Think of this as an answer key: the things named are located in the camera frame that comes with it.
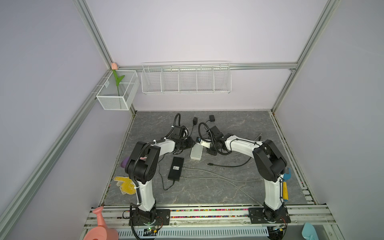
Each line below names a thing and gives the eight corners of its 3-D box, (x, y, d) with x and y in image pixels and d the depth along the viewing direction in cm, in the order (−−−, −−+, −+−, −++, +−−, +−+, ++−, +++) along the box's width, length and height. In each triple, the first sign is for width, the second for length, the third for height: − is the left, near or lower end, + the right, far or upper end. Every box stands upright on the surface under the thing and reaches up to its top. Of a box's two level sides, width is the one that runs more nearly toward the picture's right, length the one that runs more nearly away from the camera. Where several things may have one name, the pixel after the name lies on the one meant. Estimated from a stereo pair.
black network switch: (168, 179, 88) (167, 178, 86) (173, 158, 97) (173, 156, 94) (179, 181, 87) (179, 179, 85) (184, 159, 96) (183, 157, 94)
